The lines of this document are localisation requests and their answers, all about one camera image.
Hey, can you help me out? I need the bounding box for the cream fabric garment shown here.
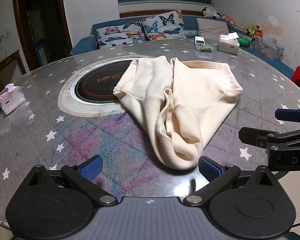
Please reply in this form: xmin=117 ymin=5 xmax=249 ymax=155
xmin=113 ymin=56 xmax=243 ymax=170

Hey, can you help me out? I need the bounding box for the grey star pattern table mat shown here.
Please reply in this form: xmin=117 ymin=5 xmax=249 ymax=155
xmin=0 ymin=40 xmax=300 ymax=226

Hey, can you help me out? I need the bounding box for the clear plastic storage bin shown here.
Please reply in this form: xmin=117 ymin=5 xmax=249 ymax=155
xmin=254 ymin=35 xmax=285 ymax=61

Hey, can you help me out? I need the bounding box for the round black induction cooktop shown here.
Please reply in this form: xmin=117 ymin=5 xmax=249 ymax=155
xmin=58 ymin=54 xmax=143 ymax=118

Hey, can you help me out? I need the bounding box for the colourful plush toys pile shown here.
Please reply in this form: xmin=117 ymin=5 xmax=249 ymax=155
xmin=224 ymin=15 xmax=263 ymax=37

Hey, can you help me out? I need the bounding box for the white tissue box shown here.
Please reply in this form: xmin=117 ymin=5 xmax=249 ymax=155
xmin=218 ymin=32 xmax=239 ymax=55

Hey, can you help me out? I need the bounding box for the blue sectional sofa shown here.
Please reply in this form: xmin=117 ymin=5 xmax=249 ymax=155
xmin=69 ymin=15 xmax=297 ymax=79

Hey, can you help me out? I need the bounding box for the grey plain cushion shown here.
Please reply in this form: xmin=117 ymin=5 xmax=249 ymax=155
xmin=196 ymin=18 xmax=229 ymax=39

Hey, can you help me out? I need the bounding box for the wooden side cabinet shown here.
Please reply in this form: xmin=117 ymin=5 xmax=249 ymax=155
xmin=0 ymin=50 xmax=26 ymax=89

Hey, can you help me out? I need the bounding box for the black white plush toy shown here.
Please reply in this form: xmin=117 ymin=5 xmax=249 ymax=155
xmin=202 ymin=7 xmax=224 ymax=19

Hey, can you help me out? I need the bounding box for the dark wooden door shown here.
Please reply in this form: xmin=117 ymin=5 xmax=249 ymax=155
xmin=13 ymin=0 xmax=72 ymax=70

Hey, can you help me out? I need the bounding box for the left butterfly print pillow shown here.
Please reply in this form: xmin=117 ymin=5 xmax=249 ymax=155
xmin=95 ymin=21 xmax=146 ymax=49

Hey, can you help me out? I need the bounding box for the butterfly print pillow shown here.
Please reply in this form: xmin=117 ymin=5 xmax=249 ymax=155
xmin=95 ymin=21 xmax=146 ymax=49
xmin=141 ymin=10 xmax=186 ymax=41

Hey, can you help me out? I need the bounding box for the right butterfly print pillow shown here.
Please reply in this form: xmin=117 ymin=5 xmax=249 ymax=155
xmin=141 ymin=10 xmax=186 ymax=41

